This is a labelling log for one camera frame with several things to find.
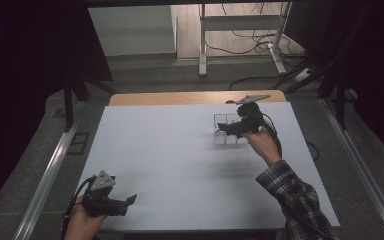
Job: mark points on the person's left hand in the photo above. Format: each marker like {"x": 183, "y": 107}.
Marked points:
{"x": 83, "y": 223}

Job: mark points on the white board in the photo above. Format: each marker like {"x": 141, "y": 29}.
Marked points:
{"x": 166, "y": 143}

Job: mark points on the black metal stand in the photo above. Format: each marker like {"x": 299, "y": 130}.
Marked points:
{"x": 69, "y": 103}
{"x": 340, "y": 90}

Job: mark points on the black rectangular floor frame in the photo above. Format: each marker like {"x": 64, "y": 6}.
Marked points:
{"x": 78, "y": 143}

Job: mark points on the wooden table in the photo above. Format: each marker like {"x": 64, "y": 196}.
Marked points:
{"x": 180, "y": 98}

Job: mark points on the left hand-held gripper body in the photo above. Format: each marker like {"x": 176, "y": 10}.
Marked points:
{"x": 98, "y": 196}

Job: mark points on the white metal desk frame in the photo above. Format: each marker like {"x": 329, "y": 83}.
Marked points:
{"x": 243, "y": 22}

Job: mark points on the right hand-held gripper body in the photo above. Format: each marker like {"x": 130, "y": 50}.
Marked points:
{"x": 250, "y": 116}

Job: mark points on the clear acrylic divided organizer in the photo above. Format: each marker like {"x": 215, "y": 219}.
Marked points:
{"x": 221, "y": 138}

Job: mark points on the person's right hand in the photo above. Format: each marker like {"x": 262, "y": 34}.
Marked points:
{"x": 263, "y": 145}

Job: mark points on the white power strip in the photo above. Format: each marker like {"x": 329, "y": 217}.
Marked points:
{"x": 303, "y": 75}

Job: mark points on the aluminium rail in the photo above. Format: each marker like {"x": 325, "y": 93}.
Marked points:
{"x": 48, "y": 176}
{"x": 363, "y": 170}

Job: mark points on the grey cabinet panel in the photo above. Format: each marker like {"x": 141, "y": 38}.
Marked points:
{"x": 133, "y": 30}

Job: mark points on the dark curtain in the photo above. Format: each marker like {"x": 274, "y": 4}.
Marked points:
{"x": 30, "y": 66}
{"x": 380, "y": 66}

